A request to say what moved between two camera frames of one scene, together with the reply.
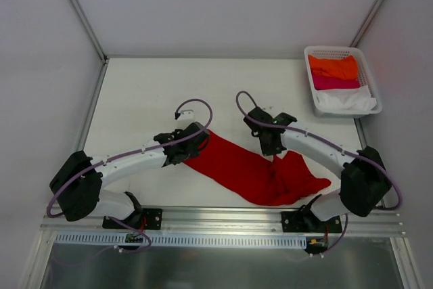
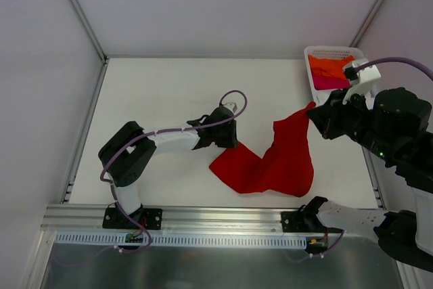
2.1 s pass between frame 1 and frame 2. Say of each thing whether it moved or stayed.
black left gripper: moved
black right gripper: moved
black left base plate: stayed
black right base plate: stayed
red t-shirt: moved
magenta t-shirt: stayed
